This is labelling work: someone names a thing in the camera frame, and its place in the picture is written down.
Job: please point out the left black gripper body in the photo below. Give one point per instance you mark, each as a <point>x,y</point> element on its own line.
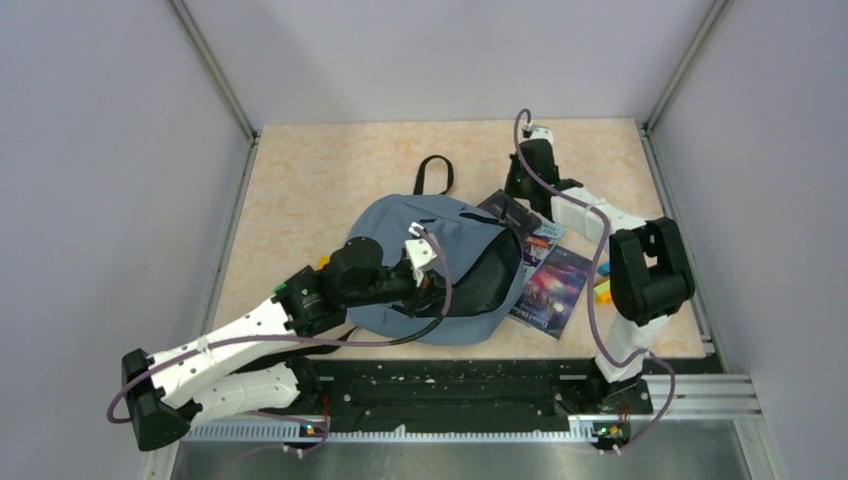
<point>393,284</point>

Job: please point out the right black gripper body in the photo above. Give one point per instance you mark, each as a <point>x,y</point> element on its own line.
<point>516,183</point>

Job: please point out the dark orange thick book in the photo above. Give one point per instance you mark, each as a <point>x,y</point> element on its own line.
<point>511,213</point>

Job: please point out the blue grey backpack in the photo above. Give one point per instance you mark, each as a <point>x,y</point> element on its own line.
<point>477,281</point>

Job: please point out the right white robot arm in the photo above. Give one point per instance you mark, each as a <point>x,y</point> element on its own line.
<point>650,276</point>

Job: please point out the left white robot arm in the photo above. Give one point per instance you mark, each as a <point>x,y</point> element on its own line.
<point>231,370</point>

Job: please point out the light blue treehouse book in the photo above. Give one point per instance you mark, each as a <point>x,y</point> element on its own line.
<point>537,242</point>

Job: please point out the dark purple galaxy book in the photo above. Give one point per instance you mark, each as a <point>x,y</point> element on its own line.
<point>550,296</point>

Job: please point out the colourful block stack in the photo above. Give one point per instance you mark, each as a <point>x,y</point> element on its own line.
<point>602,288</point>

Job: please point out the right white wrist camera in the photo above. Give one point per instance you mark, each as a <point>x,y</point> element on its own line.
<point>532,131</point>

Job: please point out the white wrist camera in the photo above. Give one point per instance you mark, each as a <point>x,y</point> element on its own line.
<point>532,131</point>
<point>419,252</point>

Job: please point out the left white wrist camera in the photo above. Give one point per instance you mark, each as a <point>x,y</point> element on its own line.
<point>419,252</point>

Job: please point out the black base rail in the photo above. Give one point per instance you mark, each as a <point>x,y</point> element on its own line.
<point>461,396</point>

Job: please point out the right aluminium frame post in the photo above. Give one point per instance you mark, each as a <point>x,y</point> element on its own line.
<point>687,62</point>

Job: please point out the aluminium frame post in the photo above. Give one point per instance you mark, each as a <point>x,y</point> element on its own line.
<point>687,62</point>
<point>212,67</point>

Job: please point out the left aluminium frame post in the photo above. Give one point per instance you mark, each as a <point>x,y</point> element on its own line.
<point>212,67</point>

